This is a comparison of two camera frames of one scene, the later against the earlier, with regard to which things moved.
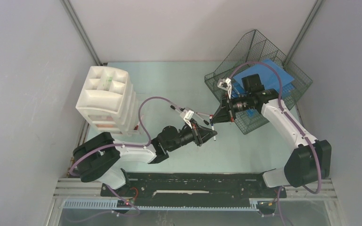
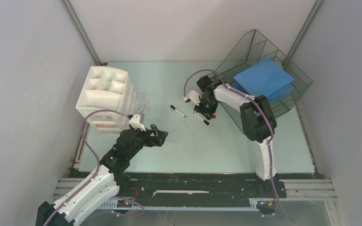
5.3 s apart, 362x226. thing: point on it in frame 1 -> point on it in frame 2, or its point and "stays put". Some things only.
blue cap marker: (213, 128) -> (140, 109)
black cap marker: (206, 122) stays put
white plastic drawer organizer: (107, 99) stays put
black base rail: (231, 189) stays put
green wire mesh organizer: (261, 73) stays put
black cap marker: (173, 107) stays put
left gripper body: (193, 124) -> (144, 139)
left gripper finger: (204, 134) -> (161, 134)
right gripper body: (232, 110) -> (206, 107)
